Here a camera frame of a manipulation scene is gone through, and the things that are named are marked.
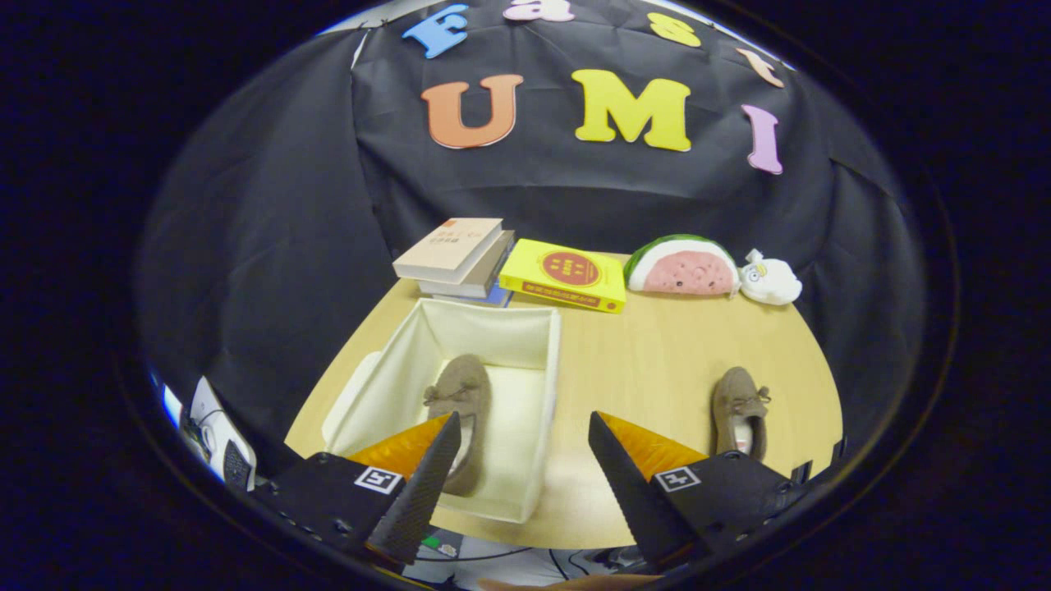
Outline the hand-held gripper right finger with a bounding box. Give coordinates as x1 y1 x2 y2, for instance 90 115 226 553
588 410 814 574

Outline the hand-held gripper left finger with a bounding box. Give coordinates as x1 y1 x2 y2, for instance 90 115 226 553
246 412 463 567

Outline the brown fuzzy shoe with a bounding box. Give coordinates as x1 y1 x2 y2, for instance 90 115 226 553
710 366 773 462
423 353 493 497

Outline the cream fabric storage box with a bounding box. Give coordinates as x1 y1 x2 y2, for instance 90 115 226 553
320 297 562 525

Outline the grey book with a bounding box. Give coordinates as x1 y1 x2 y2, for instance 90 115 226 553
417 230 516 300

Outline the watermelon slice plush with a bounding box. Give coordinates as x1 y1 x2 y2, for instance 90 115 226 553
624 234 741 296

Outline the white object with dark patch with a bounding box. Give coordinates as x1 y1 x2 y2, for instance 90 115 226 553
190 376 257 492

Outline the yellow book with red circle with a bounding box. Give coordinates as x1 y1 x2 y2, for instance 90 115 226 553
498 238 628 314

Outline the beige paperback book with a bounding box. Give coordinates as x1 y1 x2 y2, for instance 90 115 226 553
392 218 504 284

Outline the white plush toy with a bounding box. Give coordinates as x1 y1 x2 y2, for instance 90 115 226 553
739 249 804 306

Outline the black backdrop cloth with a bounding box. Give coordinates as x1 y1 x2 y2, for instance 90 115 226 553
135 0 929 460

